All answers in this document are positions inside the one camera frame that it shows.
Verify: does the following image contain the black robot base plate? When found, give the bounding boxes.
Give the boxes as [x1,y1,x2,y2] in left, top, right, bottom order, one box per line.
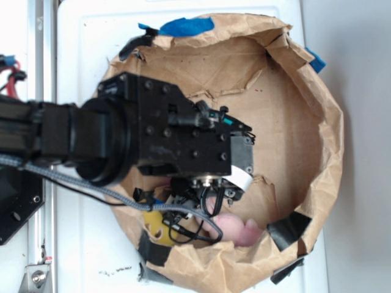
[1,166,45,245]

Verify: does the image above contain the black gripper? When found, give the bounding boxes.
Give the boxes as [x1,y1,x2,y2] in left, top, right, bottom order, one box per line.
[97,73,254,203]

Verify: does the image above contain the black tape bottom right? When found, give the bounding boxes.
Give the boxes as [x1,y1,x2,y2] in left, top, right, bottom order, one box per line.
[269,257,304,285]

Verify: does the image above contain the blue tape top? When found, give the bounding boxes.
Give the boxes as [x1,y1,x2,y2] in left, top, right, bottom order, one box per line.
[138,17,214,37]

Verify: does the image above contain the metal corner bracket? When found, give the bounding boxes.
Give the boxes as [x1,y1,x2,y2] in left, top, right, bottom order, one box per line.
[18,264,52,293]

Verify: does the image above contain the yellow green sponge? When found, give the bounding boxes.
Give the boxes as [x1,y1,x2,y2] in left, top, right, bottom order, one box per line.
[142,211,174,246]

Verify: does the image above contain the grey braided cable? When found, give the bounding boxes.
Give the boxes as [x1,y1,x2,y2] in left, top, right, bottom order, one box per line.
[0,154,224,245]

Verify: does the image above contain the red wires with connectors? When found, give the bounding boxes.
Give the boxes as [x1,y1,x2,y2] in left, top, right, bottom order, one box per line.
[0,54,27,98]

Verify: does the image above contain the brown paper bag container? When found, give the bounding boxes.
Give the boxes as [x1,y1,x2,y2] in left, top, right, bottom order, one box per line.
[105,13,344,292]

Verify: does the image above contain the pink plush bunny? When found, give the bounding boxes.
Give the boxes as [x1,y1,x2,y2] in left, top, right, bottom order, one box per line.
[211,206,265,247]

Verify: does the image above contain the black tape bottom left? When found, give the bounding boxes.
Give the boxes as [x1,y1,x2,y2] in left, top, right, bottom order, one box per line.
[138,231,172,267]

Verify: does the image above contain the blue tape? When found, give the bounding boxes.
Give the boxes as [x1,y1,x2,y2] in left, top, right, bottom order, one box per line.
[305,47,327,73]
[138,17,214,37]

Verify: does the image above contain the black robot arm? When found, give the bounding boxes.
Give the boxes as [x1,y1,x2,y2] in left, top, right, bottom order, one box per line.
[1,73,254,201]

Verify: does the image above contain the aluminium rail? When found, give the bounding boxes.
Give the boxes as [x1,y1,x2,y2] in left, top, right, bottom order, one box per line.
[27,1,59,292]

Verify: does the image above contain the blue tape right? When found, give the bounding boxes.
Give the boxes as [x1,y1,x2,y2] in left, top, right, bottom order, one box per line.
[305,47,327,73]

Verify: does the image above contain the black tape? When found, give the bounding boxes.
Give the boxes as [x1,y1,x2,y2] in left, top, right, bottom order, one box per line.
[138,231,172,267]
[119,27,159,61]
[267,211,312,251]
[269,257,304,285]

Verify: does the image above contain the black tape top left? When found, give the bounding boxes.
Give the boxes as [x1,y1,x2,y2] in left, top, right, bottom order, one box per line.
[119,27,159,61]

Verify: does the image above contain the white plastic board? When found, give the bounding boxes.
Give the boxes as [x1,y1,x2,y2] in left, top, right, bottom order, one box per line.
[56,0,329,293]

